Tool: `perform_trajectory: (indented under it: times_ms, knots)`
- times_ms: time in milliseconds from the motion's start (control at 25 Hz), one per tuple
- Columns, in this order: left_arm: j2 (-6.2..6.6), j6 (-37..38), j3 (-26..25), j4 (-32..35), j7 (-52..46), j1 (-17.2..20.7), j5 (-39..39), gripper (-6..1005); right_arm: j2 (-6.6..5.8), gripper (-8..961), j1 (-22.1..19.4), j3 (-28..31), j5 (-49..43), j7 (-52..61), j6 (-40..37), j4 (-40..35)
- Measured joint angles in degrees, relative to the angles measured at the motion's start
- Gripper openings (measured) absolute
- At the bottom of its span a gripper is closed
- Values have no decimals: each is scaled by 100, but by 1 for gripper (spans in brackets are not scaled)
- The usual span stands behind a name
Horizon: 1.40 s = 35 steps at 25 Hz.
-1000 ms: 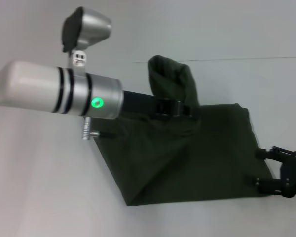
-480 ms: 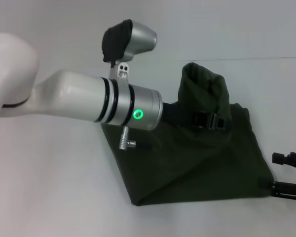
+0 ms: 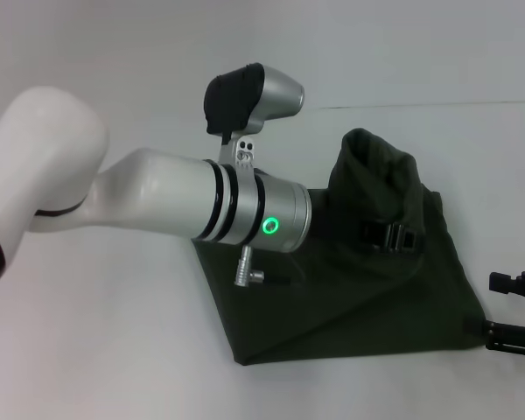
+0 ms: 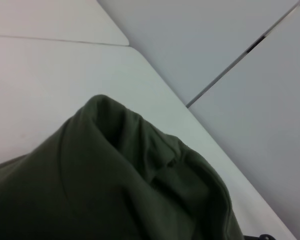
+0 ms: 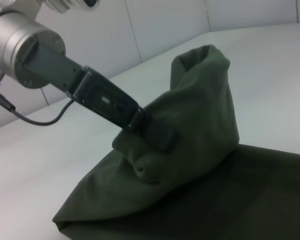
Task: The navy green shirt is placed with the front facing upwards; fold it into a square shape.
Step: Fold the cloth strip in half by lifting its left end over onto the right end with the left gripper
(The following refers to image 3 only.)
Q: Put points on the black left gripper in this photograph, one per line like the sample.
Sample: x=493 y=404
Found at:
x=372 y=234

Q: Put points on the dark green printed T-shirt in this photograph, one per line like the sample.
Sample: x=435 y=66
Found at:
x=376 y=297

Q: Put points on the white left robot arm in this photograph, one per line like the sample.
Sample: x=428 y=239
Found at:
x=114 y=201

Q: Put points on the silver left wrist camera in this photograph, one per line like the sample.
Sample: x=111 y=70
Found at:
x=254 y=100

